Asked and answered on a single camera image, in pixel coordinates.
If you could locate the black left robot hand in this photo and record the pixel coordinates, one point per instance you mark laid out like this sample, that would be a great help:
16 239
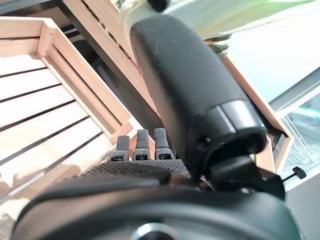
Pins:
157 3

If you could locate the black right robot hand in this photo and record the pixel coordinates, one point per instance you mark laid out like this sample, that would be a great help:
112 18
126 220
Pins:
187 75

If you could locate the green white napa cabbage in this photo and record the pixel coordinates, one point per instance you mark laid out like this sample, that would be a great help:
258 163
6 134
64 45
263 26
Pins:
212 15

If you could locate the green striped pumpkin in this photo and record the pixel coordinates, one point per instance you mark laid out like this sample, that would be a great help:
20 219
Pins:
220 45

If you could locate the large wooden display shelf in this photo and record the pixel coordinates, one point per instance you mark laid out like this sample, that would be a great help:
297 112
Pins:
250 87

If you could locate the wooden pumpkin crate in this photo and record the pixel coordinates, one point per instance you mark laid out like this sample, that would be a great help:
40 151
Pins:
105 42

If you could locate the white glass door cabinet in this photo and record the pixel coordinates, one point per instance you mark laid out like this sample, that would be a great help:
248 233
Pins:
300 145

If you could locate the wooden cabbage crate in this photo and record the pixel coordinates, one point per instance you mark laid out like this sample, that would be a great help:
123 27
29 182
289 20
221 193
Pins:
37 105

